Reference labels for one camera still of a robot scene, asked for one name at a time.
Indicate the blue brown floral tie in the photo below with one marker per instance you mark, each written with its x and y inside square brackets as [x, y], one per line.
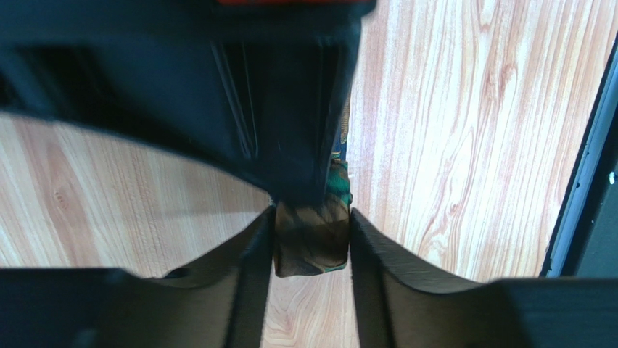
[313, 240]

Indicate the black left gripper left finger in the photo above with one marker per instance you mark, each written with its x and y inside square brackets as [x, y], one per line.
[216, 300]

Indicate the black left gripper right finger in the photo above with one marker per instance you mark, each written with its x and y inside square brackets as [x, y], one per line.
[402, 300]

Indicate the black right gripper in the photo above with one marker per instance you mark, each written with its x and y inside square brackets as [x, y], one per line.
[265, 110]

